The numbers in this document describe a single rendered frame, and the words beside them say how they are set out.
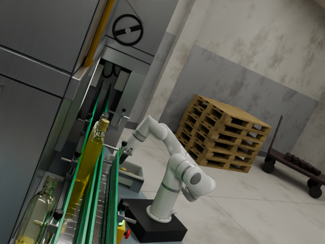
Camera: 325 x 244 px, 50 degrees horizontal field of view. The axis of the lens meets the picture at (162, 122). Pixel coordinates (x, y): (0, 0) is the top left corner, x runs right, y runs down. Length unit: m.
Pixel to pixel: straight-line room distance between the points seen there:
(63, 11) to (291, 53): 6.62
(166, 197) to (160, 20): 1.35
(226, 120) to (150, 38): 2.91
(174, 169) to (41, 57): 0.85
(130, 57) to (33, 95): 1.65
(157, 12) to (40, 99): 1.69
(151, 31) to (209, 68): 3.49
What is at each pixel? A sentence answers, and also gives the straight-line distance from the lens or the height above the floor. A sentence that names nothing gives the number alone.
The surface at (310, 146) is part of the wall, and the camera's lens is 8.63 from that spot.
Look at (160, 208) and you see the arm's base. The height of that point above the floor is 0.87.
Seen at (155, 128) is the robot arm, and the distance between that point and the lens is 1.79.
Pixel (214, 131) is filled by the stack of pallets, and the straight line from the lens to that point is 5.19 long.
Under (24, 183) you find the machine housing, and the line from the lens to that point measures 1.01.
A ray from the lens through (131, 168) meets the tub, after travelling 2.03.
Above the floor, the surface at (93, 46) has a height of 1.46.
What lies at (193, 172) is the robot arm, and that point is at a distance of 1.48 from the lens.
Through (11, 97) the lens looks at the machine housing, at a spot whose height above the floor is 1.29.
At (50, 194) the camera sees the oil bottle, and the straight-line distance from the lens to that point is 0.94.
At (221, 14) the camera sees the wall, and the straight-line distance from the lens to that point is 5.78.
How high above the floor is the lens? 1.58
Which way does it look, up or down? 13 degrees down
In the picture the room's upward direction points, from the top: 25 degrees clockwise
